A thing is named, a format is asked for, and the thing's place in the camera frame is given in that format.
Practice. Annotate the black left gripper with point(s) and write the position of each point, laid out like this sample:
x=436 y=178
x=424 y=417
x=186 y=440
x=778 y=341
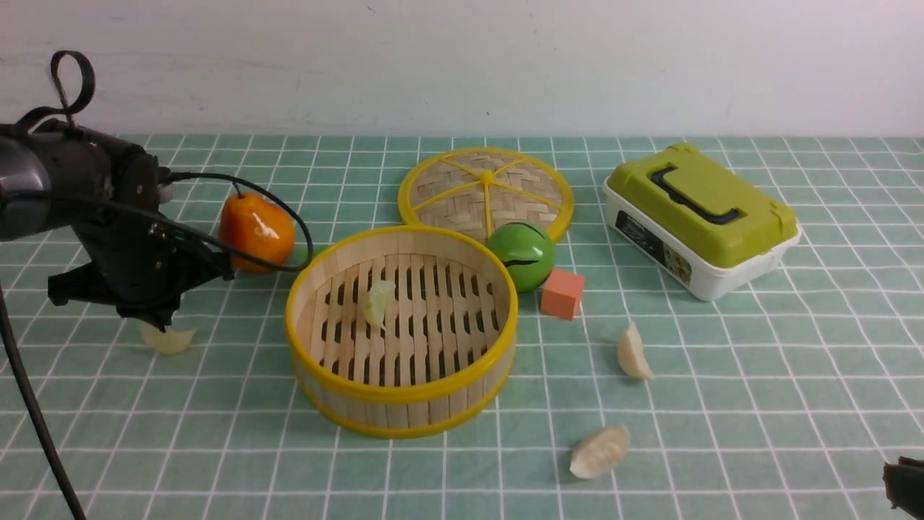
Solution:
x=140 y=267

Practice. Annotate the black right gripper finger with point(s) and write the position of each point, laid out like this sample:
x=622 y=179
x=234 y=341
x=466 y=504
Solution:
x=903 y=483

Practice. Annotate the pale green dumpling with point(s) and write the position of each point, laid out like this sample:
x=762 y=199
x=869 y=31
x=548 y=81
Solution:
x=168 y=342
x=373 y=304

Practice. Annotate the white dumpling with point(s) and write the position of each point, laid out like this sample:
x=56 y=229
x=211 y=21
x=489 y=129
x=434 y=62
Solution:
x=630 y=355
x=599 y=453

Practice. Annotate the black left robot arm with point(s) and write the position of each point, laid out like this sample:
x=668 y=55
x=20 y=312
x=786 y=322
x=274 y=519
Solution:
x=109 y=192

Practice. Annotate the bamboo steamer tray yellow rim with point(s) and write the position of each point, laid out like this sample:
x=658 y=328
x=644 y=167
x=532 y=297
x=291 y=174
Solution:
x=449 y=338

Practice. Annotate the woven bamboo steamer lid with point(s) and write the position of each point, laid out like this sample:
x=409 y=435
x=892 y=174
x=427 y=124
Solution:
x=475 y=190

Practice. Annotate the orange red toy pear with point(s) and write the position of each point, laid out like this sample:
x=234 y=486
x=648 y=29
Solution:
x=258 y=227

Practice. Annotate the small green block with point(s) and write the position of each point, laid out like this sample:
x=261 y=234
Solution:
x=302 y=255

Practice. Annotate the green white lidded box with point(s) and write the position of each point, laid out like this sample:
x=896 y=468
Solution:
x=710 y=229

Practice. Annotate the green round toy ball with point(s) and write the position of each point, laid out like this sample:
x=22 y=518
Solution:
x=527 y=252

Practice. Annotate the orange foam cube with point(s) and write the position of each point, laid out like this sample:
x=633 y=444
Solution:
x=561 y=294

